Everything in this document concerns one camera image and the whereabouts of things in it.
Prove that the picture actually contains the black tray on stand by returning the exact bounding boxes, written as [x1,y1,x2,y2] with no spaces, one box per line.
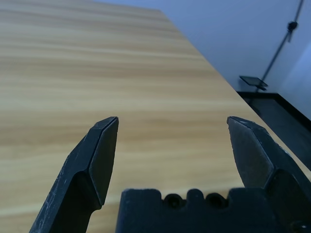
[239,75,269,92]

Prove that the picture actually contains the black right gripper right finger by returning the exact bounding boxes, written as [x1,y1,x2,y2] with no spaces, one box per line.
[226,116,311,233]

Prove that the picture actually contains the thin black pole with clamp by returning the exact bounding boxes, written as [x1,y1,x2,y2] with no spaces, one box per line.
[260,0,306,83]

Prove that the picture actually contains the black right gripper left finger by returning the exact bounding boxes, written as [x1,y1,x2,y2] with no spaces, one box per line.
[29,116,120,233]

